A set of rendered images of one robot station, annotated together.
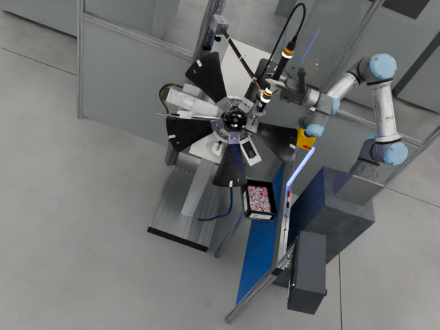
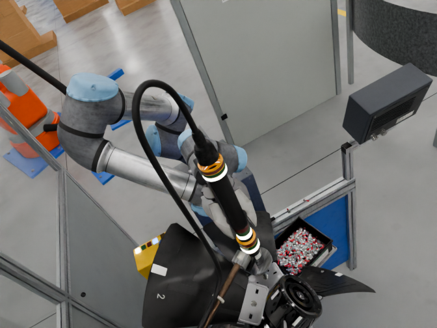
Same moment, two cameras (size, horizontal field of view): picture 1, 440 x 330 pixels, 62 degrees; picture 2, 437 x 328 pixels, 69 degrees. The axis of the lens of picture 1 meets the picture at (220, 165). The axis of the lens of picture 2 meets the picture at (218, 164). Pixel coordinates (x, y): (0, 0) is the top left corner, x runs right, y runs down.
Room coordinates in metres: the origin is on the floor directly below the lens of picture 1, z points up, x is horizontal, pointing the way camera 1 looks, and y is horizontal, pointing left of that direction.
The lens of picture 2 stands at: (1.49, 0.32, 2.00)
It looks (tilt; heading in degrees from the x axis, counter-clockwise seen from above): 43 degrees down; 270
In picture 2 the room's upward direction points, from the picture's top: 25 degrees counter-clockwise
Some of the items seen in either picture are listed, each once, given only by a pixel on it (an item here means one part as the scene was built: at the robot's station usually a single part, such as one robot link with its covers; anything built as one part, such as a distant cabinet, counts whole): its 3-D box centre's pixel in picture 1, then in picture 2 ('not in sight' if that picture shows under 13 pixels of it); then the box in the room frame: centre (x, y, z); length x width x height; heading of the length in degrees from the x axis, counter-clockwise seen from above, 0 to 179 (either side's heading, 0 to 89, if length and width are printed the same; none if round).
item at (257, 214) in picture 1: (258, 199); (297, 250); (1.35, -0.28, 0.84); 0.22 x 0.17 x 0.07; 21
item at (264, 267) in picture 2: (261, 103); (251, 256); (1.50, -0.06, 1.33); 0.09 x 0.07 x 0.10; 40
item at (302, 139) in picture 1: (304, 135); (160, 256); (1.83, -0.40, 1.02); 0.16 x 0.10 x 0.11; 6
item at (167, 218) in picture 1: (188, 206); not in sight; (1.68, 0.09, 0.04); 0.62 x 0.46 x 0.08; 6
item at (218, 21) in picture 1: (218, 24); not in sight; (1.97, 0.34, 1.37); 0.10 x 0.07 x 0.08; 41
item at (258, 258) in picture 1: (262, 233); (278, 269); (1.43, -0.44, 0.45); 0.82 x 0.01 x 0.66; 6
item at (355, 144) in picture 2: not in sight; (369, 135); (0.90, -0.49, 1.04); 0.24 x 0.03 x 0.03; 6
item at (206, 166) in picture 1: (198, 184); not in sight; (1.59, 0.08, 0.45); 0.09 x 0.04 x 0.91; 96
